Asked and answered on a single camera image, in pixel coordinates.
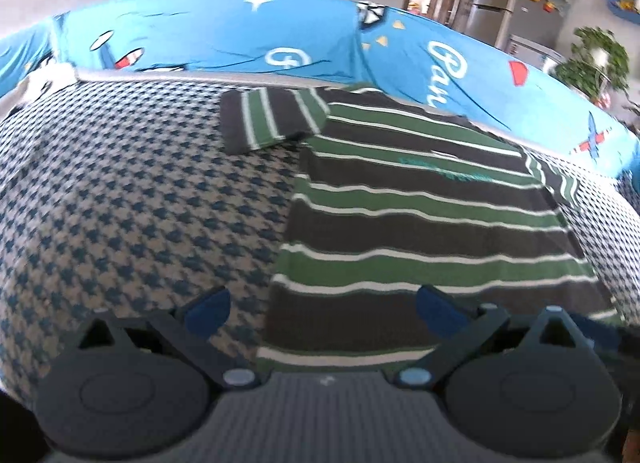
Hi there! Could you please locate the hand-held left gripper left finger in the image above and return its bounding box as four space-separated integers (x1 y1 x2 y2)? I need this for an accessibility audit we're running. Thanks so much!
77 287 262 390

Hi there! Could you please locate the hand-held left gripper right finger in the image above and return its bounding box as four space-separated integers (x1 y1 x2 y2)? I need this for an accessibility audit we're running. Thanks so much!
392 284 583 389

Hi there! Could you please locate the houndstooth sofa mat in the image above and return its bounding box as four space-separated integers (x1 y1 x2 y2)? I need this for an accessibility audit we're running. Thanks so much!
0 63 640 404

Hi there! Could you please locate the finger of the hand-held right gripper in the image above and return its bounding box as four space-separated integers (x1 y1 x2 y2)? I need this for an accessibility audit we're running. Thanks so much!
586 315 623 351

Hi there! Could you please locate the blue printed sofa cover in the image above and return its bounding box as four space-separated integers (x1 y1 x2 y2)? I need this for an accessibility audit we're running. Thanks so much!
0 0 640 184

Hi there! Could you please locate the green brown striped shirt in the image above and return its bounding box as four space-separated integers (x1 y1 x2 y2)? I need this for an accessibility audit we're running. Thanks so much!
220 86 626 374

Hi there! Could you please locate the white chest freezer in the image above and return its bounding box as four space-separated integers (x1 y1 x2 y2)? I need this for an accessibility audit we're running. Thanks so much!
507 34 563 69

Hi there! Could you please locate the potted green plant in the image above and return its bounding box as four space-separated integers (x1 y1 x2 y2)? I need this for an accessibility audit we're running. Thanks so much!
555 26 631 104

